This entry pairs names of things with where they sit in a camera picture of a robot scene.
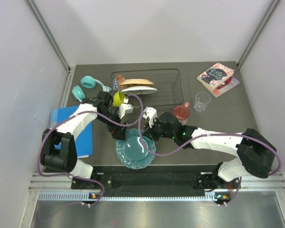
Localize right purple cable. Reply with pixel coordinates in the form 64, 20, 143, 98
137, 111, 283, 207

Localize teal scalloped plate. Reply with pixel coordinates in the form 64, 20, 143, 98
115, 129, 155, 170

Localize black wire dish rack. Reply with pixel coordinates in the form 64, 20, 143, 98
111, 68, 183, 107

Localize lower pink book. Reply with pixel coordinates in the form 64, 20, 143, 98
211, 77, 240, 97

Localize white watermelon plate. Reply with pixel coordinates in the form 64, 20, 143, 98
121, 86, 158, 95

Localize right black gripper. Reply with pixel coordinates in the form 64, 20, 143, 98
143, 117, 176, 142

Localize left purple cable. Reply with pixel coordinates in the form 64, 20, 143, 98
37, 94, 144, 207

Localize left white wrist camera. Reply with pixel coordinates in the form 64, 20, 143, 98
118, 98, 133, 120

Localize beige bird plate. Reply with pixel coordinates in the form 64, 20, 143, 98
119, 79, 154, 86

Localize teal cat-ear headphones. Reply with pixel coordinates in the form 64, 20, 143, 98
71, 76, 112, 102

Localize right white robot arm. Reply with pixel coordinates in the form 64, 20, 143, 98
142, 107, 276, 188

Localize blue folder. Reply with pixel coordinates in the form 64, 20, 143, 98
49, 105, 93, 158

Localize pink floral mug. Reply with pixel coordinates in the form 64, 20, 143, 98
172, 102, 190, 125

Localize blue white patterned bowl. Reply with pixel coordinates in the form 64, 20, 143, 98
113, 78, 120, 91

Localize lime green bowl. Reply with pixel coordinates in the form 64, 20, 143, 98
113, 91, 126, 107

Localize clear plastic cup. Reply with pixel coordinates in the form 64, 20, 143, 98
194, 92, 211, 112

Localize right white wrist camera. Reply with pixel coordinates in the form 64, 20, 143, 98
142, 107, 157, 128

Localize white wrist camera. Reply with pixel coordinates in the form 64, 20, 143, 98
118, 98, 133, 120
142, 107, 157, 128

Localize purple cable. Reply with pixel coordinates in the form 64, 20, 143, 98
37, 94, 144, 207
137, 111, 283, 207

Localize floral cover book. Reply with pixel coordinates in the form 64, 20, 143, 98
197, 63, 235, 90

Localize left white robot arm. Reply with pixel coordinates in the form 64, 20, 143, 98
38, 91, 133, 189

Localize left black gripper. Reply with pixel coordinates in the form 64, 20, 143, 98
97, 107, 129, 141

